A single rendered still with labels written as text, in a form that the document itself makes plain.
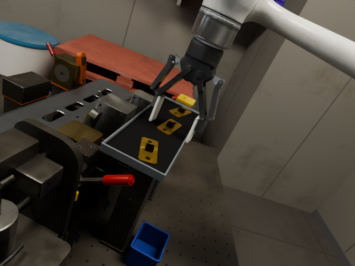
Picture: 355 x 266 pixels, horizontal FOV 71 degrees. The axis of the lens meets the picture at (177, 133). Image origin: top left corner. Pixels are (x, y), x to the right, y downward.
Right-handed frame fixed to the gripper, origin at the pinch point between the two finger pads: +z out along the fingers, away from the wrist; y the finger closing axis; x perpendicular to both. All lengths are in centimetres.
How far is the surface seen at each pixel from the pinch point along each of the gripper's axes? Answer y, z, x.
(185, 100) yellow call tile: 5.1, 1.6, -24.7
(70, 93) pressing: 44, 18, -17
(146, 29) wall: 115, 13, -197
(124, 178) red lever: -1.7, 3.7, 22.1
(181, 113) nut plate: 1.6, 1.7, -12.1
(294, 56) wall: -27, -24, -165
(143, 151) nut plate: -0.3, 2.5, 13.9
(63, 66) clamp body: 58, 15, -26
